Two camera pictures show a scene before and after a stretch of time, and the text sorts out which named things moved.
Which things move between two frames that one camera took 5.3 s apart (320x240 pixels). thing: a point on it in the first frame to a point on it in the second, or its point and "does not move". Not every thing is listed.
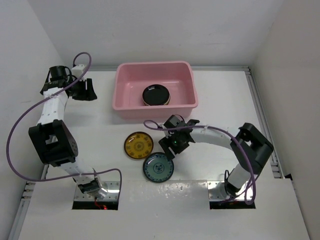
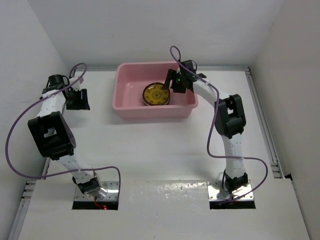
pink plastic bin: (131, 78) does not move
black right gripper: (164, 143) to (176, 88)
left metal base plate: (112, 187) does not move
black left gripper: (87, 94) to (82, 102)
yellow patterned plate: (138, 145) to (155, 94)
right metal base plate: (247, 192) does not move
